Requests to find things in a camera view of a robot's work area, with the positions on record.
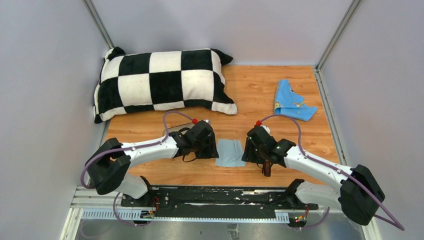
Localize light blue cleaning cloth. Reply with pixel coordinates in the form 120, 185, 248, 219
215, 139, 246, 168

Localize black sunglasses case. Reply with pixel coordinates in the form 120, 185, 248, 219
168, 122, 195, 133

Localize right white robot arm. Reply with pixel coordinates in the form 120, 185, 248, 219
242, 125, 385, 226

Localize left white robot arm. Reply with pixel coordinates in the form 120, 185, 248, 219
83, 120, 219, 207

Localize brown sunglasses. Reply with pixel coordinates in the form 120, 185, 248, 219
258, 144, 272, 177

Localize blue crumpled cloth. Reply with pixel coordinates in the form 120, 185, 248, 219
273, 79, 318, 122

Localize black white checkered pillow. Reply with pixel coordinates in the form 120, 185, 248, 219
93, 47, 238, 124

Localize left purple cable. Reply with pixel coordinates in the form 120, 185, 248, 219
80, 110, 196, 228

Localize purple cable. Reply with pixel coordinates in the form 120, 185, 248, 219
80, 110, 196, 228
256, 114, 406, 232

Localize aluminium frame rail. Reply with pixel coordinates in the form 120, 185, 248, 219
71, 185, 325, 224

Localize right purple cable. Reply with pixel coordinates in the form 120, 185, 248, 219
256, 114, 406, 232

